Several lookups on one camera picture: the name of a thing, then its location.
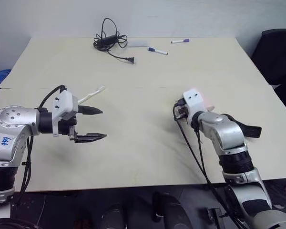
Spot white toothbrush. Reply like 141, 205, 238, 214
77, 85, 106, 106

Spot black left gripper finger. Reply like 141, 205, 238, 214
78, 105, 104, 116
74, 132, 108, 144

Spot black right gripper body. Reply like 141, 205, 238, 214
173, 97, 193, 125

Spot black power adapter with cable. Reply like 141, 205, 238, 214
93, 17, 136, 65

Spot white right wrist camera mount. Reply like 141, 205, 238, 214
183, 88, 205, 120

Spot translucent white eraser block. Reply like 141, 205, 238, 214
127, 39, 149, 48

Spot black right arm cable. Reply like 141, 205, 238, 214
173, 100, 246, 229

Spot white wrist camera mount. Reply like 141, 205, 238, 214
51, 90, 79, 138
183, 88, 205, 120

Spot black office chair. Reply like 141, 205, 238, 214
250, 28, 286, 121

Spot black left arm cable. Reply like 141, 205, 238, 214
13, 84, 68, 206

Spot white marker blue cap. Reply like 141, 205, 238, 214
147, 46, 169, 56

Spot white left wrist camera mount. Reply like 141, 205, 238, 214
51, 90, 79, 138

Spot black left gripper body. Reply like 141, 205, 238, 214
58, 106, 80, 144

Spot black flat strap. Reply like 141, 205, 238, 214
228, 114, 263, 139

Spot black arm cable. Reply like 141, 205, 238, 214
13, 84, 68, 206
173, 100, 246, 229

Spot small black bracket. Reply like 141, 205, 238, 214
208, 208, 224, 229

